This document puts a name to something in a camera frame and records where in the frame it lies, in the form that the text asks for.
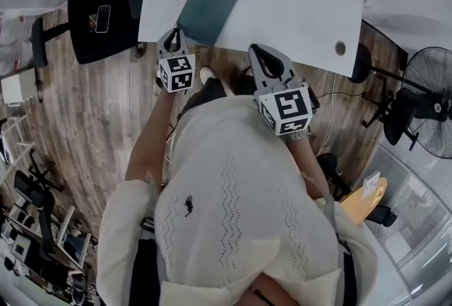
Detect black swivel chair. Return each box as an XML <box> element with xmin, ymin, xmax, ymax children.
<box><xmin>13</xmin><ymin>148</ymin><xmax>66</xmax><ymax>208</ymax></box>

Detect black pedestal fan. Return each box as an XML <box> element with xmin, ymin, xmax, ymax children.
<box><xmin>349</xmin><ymin>44</ymin><xmax>452</xmax><ymax>160</ymax></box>

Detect black pouch bag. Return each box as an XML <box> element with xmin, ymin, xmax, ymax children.
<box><xmin>365</xmin><ymin>205</ymin><xmax>398</xmax><ymax>228</ymax></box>

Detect black mesh office chair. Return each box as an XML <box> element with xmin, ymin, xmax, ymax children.
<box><xmin>5</xmin><ymin>0</ymin><xmax>153</xmax><ymax>67</ymax></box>

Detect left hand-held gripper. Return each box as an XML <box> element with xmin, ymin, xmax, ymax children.
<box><xmin>156</xmin><ymin>28</ymin><xmax>196</xmax><ymax>94</ymax></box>

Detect person's cream knit sweater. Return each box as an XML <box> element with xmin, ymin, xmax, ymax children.
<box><xmin>96</xmin><ymin>94</ymin><xmax>379</xmax><ymax>306</ymax></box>

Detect black low chair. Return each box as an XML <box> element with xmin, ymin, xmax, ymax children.
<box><xmin>316</xmin><ymin>152</ymin><xmax>354</xmax><ymax>201</ymax></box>

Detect person's left white shoe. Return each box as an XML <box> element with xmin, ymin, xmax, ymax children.
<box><xmin>199</xmin><ymin>66</ymin><xmax>217</xmax><ymax>86</ymax></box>

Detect person's black trousers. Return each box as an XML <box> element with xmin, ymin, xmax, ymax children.
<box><xmin>179</xmin><ymin>67</ymin><xmax>261</xmax><ymax>114</ymax></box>

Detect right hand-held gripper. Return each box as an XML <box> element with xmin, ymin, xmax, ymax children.
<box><xmin>248</xmin><ymin>44</ymin><xmax>321</xmax><ymax>137</ymax></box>

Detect white smartphone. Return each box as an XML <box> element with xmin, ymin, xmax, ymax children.
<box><xmin>95</xmin><ymin>4</ymin><xmax>112</xmax><ymax>34</ymax></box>

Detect white drawer cabinet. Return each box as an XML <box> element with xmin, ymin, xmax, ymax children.
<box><xmin>0</xmin><ymin>67</ymin><xmax>40</xmax><ymax>107</ymax></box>

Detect person's left forearm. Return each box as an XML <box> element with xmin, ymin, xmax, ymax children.
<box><xmin>125</xmin><ymin>88</ymin><xmax>177</xmax><ymax>185</ymax></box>

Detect person's right forearm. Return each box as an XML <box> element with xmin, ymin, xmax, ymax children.
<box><xmin>287</xmin><ymin>136</ymin><xmax>335</xmax><ymax>199</ymax></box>

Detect round yellow table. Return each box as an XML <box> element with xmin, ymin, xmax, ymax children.
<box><xmin>338</xmin><ymin>177</ymin><xmax>388</xmax><ymax>226</ymax></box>

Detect white standing card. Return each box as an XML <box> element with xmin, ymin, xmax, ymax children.
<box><xmin>362</xmin><ymin>172</ymin><xmax>381</xmax><ymax>199</ymax></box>

